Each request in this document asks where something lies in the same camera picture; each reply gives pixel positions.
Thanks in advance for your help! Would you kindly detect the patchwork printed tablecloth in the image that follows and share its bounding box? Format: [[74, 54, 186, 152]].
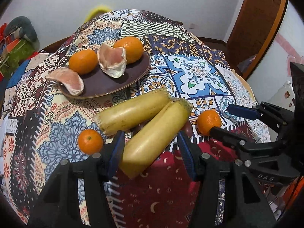
[[0, 9, 271, 228]]

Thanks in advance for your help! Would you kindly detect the small tangerine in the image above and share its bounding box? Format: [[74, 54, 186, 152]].
[[78, 129, 104, 155], [196, 110, 222, 136]]

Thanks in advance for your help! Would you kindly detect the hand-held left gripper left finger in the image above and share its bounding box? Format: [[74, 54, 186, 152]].
[[27, 131, 126, 228]]

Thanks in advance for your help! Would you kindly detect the grey plush pillow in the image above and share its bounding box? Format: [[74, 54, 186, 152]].
[[4, 16, 40, 48]]

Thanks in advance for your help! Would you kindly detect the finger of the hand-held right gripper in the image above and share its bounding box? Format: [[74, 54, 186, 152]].
[[227, 102, 295, 134], [209, 126, 260, 162]]

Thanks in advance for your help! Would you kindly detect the dark wooden bed frame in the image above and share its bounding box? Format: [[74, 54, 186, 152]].
[[42, 36, 74, 53]]

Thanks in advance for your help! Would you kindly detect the white heart-sticker wardrobe door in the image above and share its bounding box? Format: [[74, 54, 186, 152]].
[[247, 0, 304, 111]]

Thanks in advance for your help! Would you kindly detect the peeled yellow banana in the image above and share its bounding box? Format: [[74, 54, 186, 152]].
[[118, 98, 193, 179], [93, 87, 170, 136]]

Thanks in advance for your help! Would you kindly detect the grey cloth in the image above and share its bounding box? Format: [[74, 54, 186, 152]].
[[237, 54, 257, 77]]

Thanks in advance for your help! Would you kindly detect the dark purple plate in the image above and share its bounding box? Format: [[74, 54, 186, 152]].
[[58, 50, 151, 99]]

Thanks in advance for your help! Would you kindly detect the yellow chair back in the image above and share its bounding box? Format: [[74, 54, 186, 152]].
[[84, 3, 112, 21]]

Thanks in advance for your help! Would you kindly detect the white floral cushion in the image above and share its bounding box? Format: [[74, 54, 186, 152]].
[[270, 80, 295, 112]]

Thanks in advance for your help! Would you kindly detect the large orange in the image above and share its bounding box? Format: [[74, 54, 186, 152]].
[[68, 49, 99, 75], [112, 36, 144, 64]]

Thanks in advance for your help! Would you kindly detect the brown wooden door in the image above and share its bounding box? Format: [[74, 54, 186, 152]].
[[225, 0, 288, 81]]

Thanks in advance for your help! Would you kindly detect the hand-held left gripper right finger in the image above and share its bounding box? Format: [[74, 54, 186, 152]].
[[177, 131, 279, 228]]

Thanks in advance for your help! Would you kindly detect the pomelo peel segment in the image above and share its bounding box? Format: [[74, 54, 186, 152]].
[[97, 41, 127, 79], [46, 67, 85, 97]]

